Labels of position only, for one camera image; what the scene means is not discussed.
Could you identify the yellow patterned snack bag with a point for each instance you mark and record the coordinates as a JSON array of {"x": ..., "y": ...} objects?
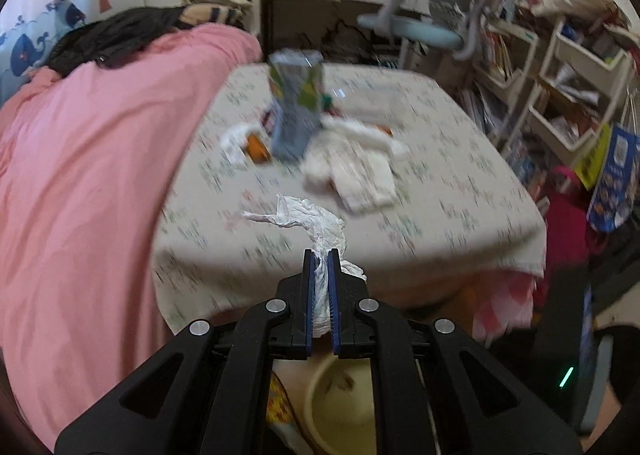
[{"x": 282, "y": 420}]

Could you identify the orange peel piece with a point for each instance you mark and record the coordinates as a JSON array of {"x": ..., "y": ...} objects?
[{"x": 256, "y": 150}]

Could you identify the pink duvet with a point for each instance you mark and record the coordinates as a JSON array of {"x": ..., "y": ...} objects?
[{"x": 86, "y": 164}]

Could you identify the striped pillow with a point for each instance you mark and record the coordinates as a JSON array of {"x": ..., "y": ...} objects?
[{"x": 198, "y": 14}]

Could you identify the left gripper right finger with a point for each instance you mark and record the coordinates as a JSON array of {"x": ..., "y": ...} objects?
[{"x": 349, "y": 335}]

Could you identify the clear plastic package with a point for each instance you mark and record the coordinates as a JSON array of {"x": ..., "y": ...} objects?
[{"x": 370, "y": 104}]

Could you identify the yellow trash bin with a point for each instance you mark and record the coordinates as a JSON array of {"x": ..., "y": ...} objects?
[{"x": 339, "y": 407}]

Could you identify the black garment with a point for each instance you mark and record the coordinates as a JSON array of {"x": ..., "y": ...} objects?
[{"x": 111, "y": 42}]

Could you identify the small white tissue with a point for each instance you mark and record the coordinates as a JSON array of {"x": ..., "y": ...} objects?
[{"x": 234, "y": 141}]

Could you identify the floral bed sheet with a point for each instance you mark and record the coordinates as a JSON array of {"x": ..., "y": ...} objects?
[{"x": 399, "y": 181}]

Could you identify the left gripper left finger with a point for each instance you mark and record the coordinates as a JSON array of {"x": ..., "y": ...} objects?
[{"x": 293, "y": 337}]

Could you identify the blue paper bag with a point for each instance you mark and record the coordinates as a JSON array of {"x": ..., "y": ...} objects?
[{"x": 613, "y": 198}]

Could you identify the white bookshelf rack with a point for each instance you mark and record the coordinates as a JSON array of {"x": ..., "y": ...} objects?
[{"x": 564, "y": 90}]

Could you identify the whale print curtain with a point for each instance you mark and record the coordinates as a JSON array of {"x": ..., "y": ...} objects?
[{"x": 29, "y": 31}]

